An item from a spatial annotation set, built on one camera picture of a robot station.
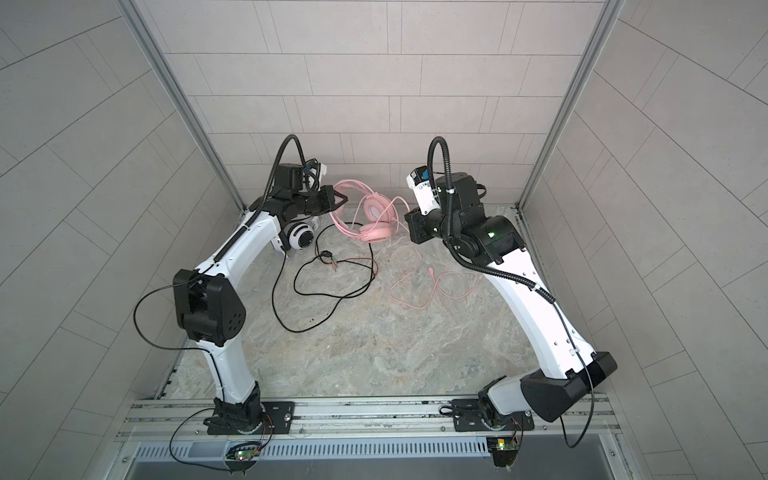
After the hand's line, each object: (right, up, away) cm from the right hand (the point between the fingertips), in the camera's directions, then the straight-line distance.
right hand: (404, 215), depth 66 cm
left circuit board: (-36, -53, -2) cm, 64 cm away
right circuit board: (+23, -54, +2) cm, 59 cm away
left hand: (-15, +8, +17) cm, 24 cm away
